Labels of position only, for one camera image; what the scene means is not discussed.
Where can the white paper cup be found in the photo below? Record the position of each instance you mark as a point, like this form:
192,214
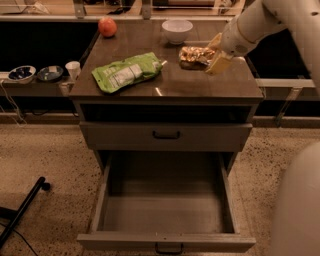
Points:
74,69

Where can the grey side shelf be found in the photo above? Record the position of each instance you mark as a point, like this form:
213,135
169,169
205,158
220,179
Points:
37,88

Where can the white bowl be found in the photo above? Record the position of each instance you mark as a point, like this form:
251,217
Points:
176,31

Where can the green chip bag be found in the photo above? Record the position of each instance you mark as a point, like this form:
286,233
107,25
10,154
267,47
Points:
132,70

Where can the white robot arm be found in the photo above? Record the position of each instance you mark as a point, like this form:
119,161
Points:
296,224

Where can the closed grey top drawer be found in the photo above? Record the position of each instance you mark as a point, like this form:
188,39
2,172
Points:
165,136

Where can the dark blue bowl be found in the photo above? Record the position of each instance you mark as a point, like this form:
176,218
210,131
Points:
50,74

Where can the blue patterned bowl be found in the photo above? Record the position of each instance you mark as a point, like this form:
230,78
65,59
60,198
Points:
22,74

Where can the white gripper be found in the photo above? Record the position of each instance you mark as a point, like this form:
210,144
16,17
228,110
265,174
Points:
234,40

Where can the red apple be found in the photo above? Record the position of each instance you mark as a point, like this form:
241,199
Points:
107,27

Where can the black left stand leg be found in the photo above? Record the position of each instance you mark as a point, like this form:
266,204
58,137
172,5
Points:
14,216

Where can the open grey middle drawer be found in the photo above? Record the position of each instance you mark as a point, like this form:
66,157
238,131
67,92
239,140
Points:
166,202

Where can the crushed orange soda can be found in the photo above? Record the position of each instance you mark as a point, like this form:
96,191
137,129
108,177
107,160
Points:
196,55

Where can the grey drawer cabinet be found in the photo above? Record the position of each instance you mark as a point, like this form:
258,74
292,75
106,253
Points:
174,96

